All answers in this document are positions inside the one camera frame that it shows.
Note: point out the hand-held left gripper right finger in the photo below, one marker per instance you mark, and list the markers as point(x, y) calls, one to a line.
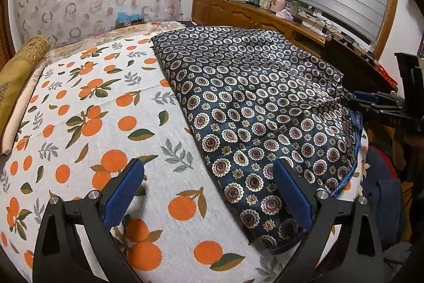
point(294, 196)

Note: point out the pink kettle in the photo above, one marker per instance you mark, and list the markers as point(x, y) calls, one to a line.
point(278, 2)

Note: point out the grey cloth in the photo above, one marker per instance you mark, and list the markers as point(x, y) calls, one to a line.
point(397, 263)

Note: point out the navy blanket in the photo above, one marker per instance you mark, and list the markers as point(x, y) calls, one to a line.
point(384, 196)

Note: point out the orange fruit print bed sheet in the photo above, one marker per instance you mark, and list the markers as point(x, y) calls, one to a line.
point(82, 124)

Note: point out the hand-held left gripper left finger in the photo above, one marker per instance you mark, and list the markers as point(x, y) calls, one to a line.
point(122, 193)

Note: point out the pink beige pillow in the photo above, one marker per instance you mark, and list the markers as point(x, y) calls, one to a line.
point(23, 107)

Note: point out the navy medallion print garment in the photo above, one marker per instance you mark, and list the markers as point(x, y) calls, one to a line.
point(248, 104)

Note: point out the wooden cabinet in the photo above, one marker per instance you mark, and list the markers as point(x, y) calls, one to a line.
point(238, 14)

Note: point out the red box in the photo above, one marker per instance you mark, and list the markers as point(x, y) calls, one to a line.
point(388, 75)

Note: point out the group of small bottles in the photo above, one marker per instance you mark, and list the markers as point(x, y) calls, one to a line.
point(256, 0)

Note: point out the pink cloth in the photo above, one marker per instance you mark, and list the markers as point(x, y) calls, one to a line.
point(285, 15)

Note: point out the floral blanket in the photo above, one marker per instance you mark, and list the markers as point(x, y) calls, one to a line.
point(132, 32)

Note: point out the tan embroidered pillow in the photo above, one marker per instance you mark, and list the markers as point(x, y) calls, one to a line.
point(20, 70)

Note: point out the blue box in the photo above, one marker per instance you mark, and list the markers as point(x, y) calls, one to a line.
point(130, 18)

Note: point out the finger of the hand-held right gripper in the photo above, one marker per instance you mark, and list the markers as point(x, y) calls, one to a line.
point(366, 96)
point(374, 112)

